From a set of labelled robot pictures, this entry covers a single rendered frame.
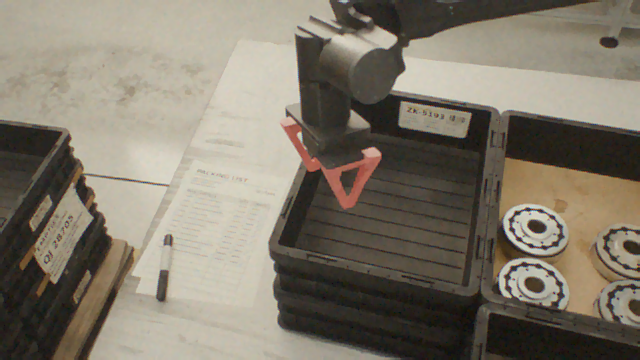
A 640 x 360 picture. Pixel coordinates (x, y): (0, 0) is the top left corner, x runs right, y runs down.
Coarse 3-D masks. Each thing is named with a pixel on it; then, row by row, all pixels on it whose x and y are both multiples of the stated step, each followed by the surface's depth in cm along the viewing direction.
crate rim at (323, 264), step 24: (408, 96) 110; (432, 96) 110; (288, 192) 95; (288, 216) 92; (480, 216) 92; (480, 240) 89; (288, 264) 89; (312, 264) 87; (336, 264) 86; (360, 264) 86; (480, 264) 86; (408, 288) 85; (432, 288) 83; (456, 288) 83
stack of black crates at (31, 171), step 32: (0, 128) 157; (32, 128) 154; (64, 128) 154; (0, 160) 161; (32, 160) 161; (64, 160) 155; (0, 192) 154; (32, 192) 141; (64, 192) 155; (0, 224) 134; (32, 224) 144; (96, 224) 175; (0, 256) 135; (96, 256) 179; (0, 288) 136; (32, 288) 148; (64, 288) 161; (32, 320) 149; (64, 320) 166
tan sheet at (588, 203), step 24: (504, 168) 112; (528, 168) 112; (552, 168) 112; (504, 192) 108; (528, 192) 108; (552, 192) 108; (576, 192) 108; (600, 192) 108; (624, 192) 108; (576, 216) 105; (600, 216) 105; (624, 216) 105; (576, 240) 101; (504, 264) 98; (552, 264) 98; (576, 264) 98; (576, 288) 95; (600, 288) 95; (576, 312) 92
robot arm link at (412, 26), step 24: (360, 0) 65; (384, 0) 64; (408, 0) 63; (432, 0) 63; (456, 0) 62; (480, 0) 61; (504, 0) 61; (528, 0) 60; (552, 0) 59; (576, 0) 59; (600, 0) 59; (384, 24) 67; (408, 24) 65; (432, 24) 65; (456, 24) 64
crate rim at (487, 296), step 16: (512, 112) 107; (528, 112) 107; (576, 128) 105; (592, 128) 105; (608, 128) 105; (496, 160) 100; (496, 176) 97; (496, 192) 97; (496, 208) 93; (496, 224) 91; (480, 288) 83; (480, 304) 84; (512, 304) 82; (528, 304) 82; (576, 320) 80; (592, 320) 80; (608, 320) 80
